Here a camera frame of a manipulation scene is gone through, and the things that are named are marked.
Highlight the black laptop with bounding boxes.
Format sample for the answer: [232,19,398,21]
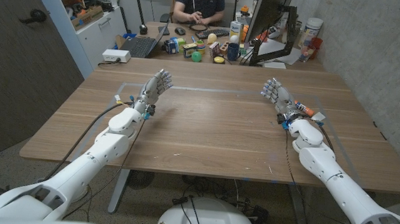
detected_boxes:
[119,19,170,61]

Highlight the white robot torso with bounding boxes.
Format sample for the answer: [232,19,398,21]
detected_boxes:
[155,193,261,224]

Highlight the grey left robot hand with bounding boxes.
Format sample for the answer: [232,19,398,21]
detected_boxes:
[133,67,175,118]

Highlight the person in dark polo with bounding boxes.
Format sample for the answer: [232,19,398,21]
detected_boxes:
[172,0,227,27]

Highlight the red cup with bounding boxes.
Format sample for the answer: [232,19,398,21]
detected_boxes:
[308,36,324,61]

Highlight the black door handle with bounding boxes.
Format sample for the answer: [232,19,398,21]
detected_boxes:
[18,7,48,26]

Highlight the black keyboard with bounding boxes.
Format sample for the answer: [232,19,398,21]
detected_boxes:
[195,26,231,42]

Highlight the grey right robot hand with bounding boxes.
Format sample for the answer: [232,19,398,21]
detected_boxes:
[258,76,305,127]

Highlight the blue small box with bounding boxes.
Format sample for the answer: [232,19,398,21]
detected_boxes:
[163,39,180,56]

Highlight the white cylindrical canister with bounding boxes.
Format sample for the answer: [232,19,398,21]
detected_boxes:
[297,16,324,51]

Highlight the orange glue stick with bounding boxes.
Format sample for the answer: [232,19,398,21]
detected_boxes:
[293,99,317,118]

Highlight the cardboard box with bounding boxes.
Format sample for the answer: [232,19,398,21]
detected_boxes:
[70,3,106,34]

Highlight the black cable ring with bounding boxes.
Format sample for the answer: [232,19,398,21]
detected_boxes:
[188,21,209,33]

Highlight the white milk carton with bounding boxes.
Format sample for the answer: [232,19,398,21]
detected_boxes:
[228,20,244,44]

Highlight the white shelf cabinet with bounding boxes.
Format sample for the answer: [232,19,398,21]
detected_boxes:
[16,0,130,82]

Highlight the black computer monitor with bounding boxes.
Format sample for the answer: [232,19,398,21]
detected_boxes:
[243,0,295,47]

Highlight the dark blue mug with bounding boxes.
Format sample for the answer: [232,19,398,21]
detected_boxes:
[225,42,241,62]

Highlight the white power strip box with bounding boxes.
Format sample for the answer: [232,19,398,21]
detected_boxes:
[101,48,133,64]

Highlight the white paper sheet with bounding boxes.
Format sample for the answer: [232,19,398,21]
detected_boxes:
[257,36,304,66]

